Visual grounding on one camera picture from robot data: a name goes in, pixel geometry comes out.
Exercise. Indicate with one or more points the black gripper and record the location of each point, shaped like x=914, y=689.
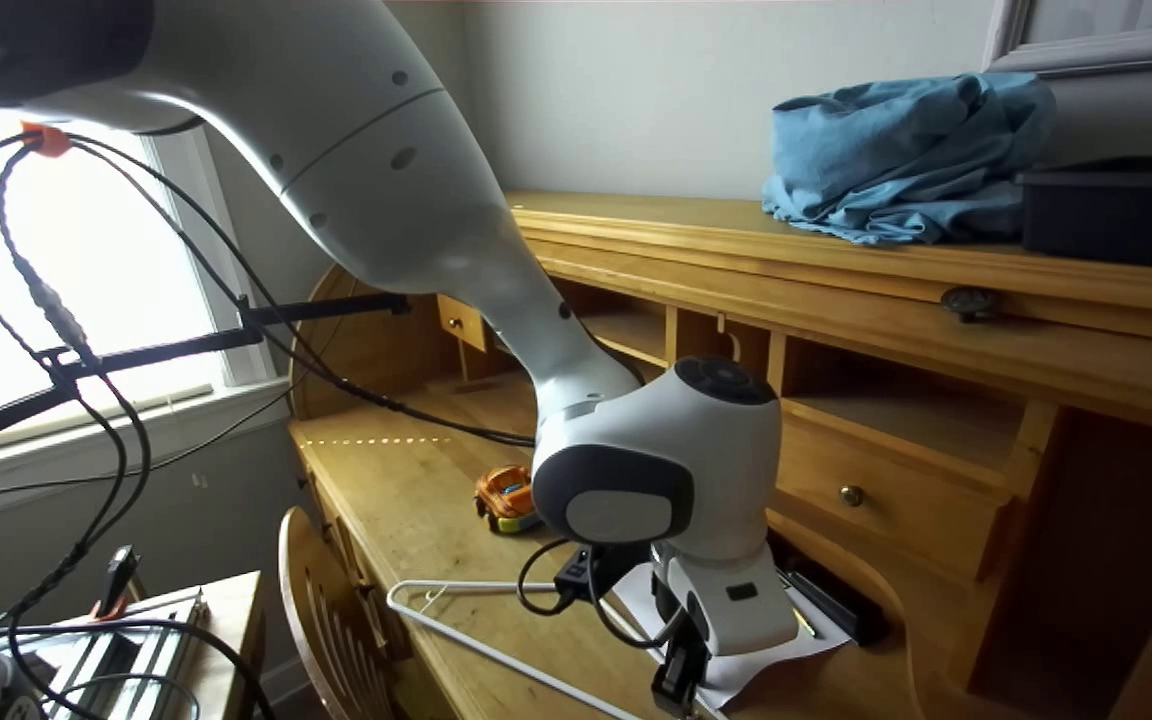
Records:
x=680, y=642

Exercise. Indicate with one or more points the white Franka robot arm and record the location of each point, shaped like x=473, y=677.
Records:
x=390, y=172

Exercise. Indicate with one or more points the wooden roll-top desk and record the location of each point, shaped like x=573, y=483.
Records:
x=869, y=387

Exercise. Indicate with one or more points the black desk latch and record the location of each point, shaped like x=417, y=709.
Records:
x=975, y=305

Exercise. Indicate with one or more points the white paper sheet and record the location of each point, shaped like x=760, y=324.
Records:
x=817, y=639

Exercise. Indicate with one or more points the orange toy car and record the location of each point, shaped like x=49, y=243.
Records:
x=505, y=501

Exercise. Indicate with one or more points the round metal drawer knob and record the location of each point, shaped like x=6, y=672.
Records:
x=854, y=493

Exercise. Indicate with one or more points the wooden chair back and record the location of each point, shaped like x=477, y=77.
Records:
x=320, y=624

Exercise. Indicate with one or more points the wooden side table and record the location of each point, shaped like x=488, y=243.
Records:
x=203, y=642

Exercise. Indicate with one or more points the grey metal rails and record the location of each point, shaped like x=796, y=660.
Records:
x=111, y=660

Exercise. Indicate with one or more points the black red hand tool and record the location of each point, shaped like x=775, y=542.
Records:
x=119, y=580

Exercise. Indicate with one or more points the light blue folded cloth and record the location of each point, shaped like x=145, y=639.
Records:
x=898, y=160

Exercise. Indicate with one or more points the black box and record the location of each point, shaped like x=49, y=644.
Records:
x=1117, y=214

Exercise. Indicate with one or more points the grey flat case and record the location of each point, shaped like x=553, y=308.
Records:
x=1121, y=107

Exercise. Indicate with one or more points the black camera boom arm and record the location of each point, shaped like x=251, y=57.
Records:
x=176, y=348

